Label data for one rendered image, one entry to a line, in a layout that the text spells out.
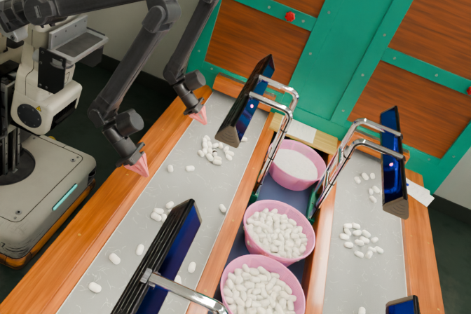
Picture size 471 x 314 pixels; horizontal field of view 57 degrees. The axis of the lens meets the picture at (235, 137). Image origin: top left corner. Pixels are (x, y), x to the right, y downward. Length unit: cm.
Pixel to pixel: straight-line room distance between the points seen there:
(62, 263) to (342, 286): 88
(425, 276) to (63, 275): 122
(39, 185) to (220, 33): 108
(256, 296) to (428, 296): 62
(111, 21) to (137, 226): 222
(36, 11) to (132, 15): 198
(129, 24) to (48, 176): 152
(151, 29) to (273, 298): 86
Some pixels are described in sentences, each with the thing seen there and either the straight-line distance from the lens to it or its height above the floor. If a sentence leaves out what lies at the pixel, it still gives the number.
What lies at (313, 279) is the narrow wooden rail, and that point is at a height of 77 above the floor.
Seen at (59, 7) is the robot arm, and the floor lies 128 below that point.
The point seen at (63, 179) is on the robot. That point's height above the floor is 28.
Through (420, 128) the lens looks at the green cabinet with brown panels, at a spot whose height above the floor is 98.
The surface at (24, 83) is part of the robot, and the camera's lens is 176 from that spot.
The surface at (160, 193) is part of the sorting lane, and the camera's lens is 156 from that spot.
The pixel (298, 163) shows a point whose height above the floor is 73.
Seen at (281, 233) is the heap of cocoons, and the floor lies 73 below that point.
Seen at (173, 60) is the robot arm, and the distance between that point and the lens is 171.
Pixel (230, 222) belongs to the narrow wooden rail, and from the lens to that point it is 151.
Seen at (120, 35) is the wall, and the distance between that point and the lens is 343.
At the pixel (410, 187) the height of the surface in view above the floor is 77.
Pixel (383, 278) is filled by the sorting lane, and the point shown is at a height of 74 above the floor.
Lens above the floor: 184
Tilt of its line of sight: 35 degrees down
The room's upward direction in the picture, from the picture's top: 21 degrees clockwise
